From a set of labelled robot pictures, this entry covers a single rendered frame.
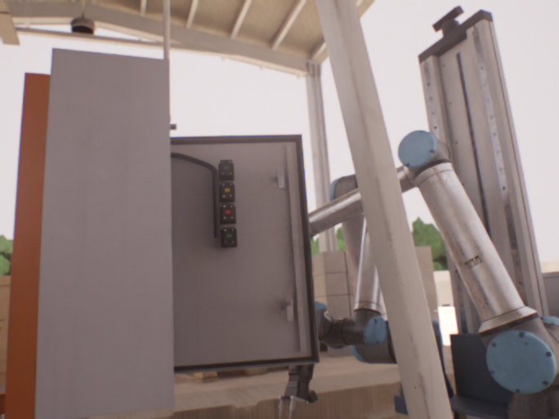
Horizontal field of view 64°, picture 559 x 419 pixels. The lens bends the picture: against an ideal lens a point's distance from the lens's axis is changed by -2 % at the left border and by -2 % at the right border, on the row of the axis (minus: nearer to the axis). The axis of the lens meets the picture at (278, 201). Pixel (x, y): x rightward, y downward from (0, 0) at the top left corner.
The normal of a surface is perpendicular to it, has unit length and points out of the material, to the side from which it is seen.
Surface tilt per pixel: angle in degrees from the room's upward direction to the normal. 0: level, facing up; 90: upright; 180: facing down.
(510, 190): 90
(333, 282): 90
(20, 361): 90
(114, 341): 90
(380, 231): 99
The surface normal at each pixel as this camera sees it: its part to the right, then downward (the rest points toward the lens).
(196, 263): 0.11, -0.22
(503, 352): -0.57, -0.07
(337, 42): -0.92, 0.14
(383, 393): 0.34, -0.19
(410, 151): -0.63, -0.25
